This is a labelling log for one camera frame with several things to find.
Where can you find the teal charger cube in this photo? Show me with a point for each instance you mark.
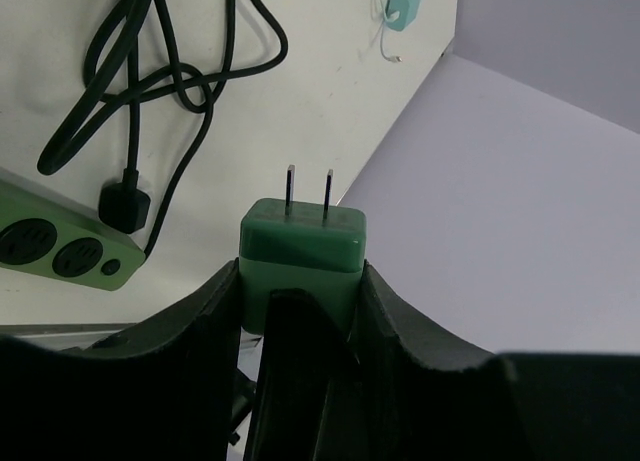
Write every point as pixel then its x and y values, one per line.
pixel 399 14

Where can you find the aluminium table rail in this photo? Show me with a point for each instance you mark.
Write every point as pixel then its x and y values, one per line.
pixel 63 336

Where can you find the green power strip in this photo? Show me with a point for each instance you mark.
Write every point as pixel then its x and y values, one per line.
pixel 42 238

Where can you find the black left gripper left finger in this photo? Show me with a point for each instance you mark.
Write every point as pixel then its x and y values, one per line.
pixel 159 390

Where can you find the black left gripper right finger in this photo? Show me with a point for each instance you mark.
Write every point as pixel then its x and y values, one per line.
pixel 401 387

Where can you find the green two-port charger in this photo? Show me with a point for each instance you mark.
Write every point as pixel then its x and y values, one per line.
pixel 287 244

